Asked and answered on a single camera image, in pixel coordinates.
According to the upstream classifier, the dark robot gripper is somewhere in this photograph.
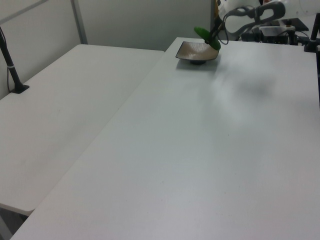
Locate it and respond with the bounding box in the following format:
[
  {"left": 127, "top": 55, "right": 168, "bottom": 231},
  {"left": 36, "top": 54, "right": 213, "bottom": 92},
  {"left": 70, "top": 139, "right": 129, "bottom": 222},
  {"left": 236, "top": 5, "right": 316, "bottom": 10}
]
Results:
[{"left": 204, "top": 0, "right": 239, "bottom": 44}]

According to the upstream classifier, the green cucumber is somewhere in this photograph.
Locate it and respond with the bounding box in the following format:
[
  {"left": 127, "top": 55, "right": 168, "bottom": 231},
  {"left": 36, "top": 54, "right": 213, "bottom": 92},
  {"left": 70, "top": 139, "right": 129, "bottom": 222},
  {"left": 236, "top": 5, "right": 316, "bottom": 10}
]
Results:
[{"left": 193, "top": 26, "right": 222, "bottom": 51}]

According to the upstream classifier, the square brown ceramic plate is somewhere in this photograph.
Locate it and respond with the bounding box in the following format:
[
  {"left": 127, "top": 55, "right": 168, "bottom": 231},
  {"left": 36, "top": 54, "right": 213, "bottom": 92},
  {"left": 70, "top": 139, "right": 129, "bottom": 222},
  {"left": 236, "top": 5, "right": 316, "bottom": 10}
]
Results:
[{"left": 175, "top": 41, "right": 221, "bottom": 66}]

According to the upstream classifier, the black electronics block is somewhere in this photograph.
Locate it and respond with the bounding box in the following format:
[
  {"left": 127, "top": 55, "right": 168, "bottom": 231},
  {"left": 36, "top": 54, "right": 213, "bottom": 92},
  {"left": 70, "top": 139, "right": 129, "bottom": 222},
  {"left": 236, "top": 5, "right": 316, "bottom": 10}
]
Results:
[{"left": 241, "top": 31, "right": 261, "bottom": 42}]

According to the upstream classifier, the silver metal box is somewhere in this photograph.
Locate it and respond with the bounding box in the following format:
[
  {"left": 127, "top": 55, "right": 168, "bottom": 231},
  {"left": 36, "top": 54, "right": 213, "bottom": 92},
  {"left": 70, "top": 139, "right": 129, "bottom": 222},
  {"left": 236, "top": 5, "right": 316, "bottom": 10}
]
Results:
[{"left": 260, "top": 26, "right": 288, "bottom": 38}]

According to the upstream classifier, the black box with lights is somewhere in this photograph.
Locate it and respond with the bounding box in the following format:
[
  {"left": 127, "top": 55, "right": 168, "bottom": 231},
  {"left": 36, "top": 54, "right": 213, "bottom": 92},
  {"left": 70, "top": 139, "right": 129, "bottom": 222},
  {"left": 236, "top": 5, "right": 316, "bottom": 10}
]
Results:
[{"left": 261, "top": 34, "right": 299, "bottom": 46}]

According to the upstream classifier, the black monitor stand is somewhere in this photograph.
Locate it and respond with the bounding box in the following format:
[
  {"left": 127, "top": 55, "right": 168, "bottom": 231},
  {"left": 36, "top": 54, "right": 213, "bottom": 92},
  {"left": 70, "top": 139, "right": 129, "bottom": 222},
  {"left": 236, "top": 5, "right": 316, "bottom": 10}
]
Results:
[{"left": 282, "top": 17, "right": 310, "bottom": 31}]

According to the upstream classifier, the black clamped stand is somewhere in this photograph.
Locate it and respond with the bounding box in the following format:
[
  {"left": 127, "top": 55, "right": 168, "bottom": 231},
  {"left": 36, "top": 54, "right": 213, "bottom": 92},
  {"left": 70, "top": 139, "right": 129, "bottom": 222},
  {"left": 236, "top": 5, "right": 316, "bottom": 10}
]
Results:
[{"left": 303, "top": 13, "right": 320, "bottom": 53}]

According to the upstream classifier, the black camera stand pole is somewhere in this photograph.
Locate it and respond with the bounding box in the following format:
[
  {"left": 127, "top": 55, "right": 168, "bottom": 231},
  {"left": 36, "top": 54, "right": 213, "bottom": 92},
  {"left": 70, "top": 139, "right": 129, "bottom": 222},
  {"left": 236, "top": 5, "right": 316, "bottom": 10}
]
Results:
[{"left": 0, "top": 26, "right": 30, "bottom": 95}]

